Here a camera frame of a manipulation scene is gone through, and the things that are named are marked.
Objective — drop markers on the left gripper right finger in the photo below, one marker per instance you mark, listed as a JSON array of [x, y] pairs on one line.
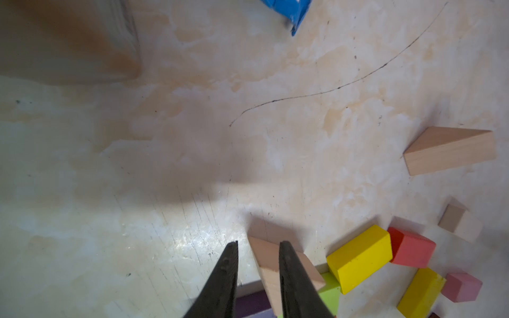
[[299, 297]]

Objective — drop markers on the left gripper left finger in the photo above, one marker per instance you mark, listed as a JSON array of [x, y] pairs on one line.
[[217, 298]]

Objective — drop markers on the lime green block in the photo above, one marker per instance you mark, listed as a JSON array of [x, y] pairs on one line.
[[330, 293]]

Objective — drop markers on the purple rectangular block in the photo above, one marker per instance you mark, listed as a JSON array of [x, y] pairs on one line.
[[255, 305]]

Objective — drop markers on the yellow block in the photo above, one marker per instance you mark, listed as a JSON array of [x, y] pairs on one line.
[[360, 258], [421, 294]]

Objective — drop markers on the natural wood triangle block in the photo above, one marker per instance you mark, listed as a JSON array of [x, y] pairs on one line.
[[267, 256]]

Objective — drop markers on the red block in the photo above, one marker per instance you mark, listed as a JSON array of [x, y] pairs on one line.
[[410, 249]]

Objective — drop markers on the blue candy bag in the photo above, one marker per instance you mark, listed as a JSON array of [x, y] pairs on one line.
[[294, 10]]

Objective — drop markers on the pink flat block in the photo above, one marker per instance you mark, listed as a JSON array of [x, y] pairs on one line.
[[461, 287]]

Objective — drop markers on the beige rectangular block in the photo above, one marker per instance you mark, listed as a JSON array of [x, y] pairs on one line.
[[461, 222]]

